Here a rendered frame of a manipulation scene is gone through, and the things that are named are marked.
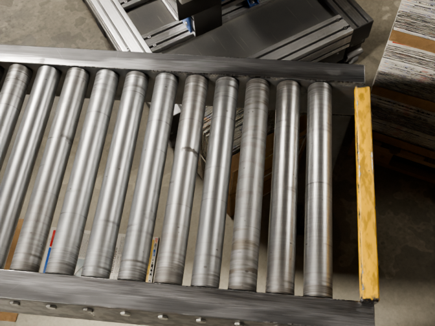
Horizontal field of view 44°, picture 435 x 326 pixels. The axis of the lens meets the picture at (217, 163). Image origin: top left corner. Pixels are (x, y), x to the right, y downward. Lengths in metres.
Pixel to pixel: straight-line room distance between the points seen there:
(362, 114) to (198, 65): 0.36
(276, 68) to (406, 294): 0.96
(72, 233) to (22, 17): 1.64
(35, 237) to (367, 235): 0.59
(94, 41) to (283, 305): 1.66
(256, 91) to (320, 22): 0.96
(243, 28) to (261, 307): 1.30
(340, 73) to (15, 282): 0.75
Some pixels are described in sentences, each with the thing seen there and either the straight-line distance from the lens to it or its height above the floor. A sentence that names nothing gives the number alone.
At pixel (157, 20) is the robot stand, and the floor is 0.21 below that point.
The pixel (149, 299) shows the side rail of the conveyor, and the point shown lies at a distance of 0.94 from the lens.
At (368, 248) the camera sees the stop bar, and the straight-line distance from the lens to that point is 0.96.
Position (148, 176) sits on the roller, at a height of 0.80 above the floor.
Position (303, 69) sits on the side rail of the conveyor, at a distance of 1.15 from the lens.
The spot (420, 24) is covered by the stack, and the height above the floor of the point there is 0.68.
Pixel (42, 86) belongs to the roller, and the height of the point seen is 0.80.
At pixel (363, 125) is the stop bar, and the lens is 1.07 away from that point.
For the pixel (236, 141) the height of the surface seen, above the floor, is 0.37.
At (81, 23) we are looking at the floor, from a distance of 2.42.
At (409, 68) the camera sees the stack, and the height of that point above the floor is 0.53.
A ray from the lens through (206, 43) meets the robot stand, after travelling 1.98.
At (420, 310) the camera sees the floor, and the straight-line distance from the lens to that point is 1.83.
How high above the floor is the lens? 1.70
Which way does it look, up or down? 61 degrees down
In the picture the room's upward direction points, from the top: 4 degrees counter-clockwise
